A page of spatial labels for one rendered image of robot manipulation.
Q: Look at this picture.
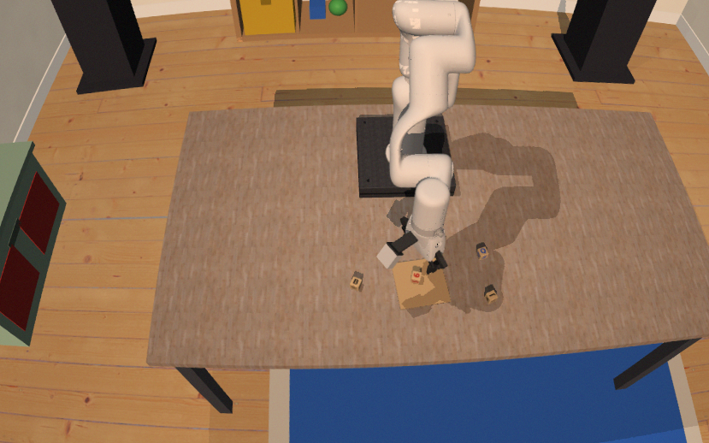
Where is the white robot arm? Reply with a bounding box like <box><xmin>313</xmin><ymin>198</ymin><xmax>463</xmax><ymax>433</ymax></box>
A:
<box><xmin>376</xmin><ymin>0</ymin><xmax>476</xmax><ymax>269</ymax></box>

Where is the orange flat mat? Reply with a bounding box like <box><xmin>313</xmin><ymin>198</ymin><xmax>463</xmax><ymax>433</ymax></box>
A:
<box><xmin>392</xmin><ymin>259</ymin><xmax>451</xmax><ymax>310</ymax></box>

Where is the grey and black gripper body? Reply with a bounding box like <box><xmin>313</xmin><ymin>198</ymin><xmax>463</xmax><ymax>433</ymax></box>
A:
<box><xmin>405</xmin><ymin>217</ymin><xmax>446</xmax><ymax>262</ymax></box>

